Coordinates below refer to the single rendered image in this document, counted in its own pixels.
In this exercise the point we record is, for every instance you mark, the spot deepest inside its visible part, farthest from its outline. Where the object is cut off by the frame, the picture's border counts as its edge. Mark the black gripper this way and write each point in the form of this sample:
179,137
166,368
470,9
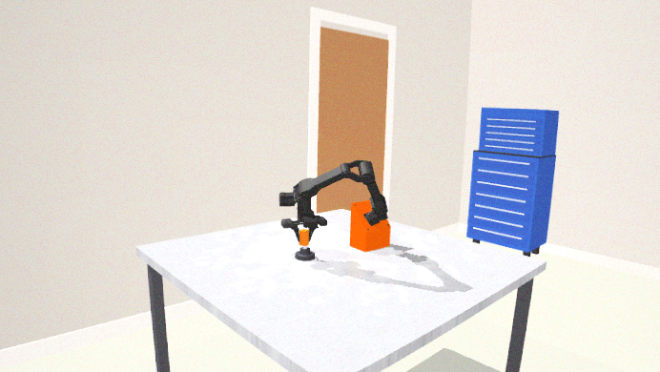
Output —
287,223

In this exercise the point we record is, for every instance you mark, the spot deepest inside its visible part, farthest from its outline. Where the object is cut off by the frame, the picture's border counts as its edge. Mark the orange knob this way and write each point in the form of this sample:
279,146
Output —
303,237

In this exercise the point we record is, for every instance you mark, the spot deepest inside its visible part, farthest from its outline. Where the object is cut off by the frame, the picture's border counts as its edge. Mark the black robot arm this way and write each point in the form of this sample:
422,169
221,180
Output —
309,187

